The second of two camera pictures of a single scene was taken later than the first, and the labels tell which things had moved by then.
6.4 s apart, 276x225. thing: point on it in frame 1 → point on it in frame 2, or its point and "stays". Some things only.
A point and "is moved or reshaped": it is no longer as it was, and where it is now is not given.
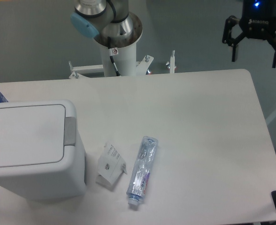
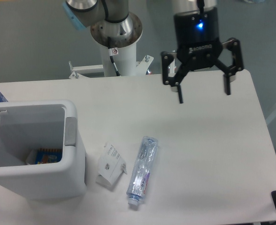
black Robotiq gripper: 260,20 → 196,34
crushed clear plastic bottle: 139,176 stays
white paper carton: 111,165 stays
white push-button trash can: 34,153 is moved or reshaped
